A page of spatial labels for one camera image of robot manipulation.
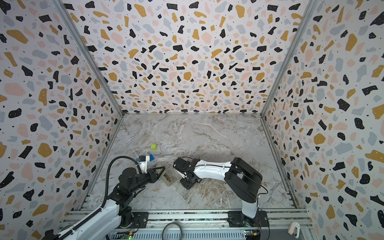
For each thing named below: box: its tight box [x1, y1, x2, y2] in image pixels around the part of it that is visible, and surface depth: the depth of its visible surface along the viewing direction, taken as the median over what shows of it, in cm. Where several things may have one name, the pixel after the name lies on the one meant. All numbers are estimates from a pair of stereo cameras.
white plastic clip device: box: [288, 221, 301, 239], surface depth 72 cm
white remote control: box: [161, 171, 174, 187], surface depth 82 cm
